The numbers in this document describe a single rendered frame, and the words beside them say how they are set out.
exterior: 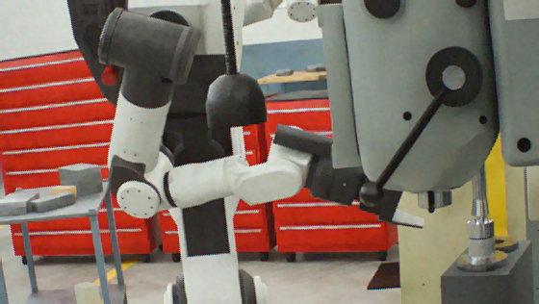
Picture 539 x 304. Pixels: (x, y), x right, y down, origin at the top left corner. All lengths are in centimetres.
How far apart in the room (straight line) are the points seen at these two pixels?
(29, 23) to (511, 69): 1077
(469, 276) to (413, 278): 155
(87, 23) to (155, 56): 24
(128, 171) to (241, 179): 20
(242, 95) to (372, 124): 16
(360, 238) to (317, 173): 435
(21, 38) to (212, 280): 1005
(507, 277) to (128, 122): 68
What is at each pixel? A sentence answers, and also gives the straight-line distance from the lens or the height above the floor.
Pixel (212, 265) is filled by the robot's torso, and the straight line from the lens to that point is 190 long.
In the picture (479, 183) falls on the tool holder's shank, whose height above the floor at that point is 125.
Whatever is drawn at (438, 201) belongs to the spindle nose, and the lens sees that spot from 128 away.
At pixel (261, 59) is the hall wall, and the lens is 1068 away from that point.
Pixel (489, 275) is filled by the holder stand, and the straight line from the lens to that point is 159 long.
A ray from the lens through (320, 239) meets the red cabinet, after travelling 610.
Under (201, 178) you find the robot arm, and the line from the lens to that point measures 173.
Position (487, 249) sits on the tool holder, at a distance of 163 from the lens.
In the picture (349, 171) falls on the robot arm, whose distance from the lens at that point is 167.
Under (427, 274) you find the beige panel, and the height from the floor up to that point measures 69.
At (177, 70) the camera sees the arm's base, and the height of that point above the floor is 147.
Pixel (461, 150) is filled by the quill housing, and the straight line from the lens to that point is 120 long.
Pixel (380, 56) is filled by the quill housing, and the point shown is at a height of 148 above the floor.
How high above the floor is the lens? 155
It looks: 8 degrees down
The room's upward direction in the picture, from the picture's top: 6 degrees counter-clockwise
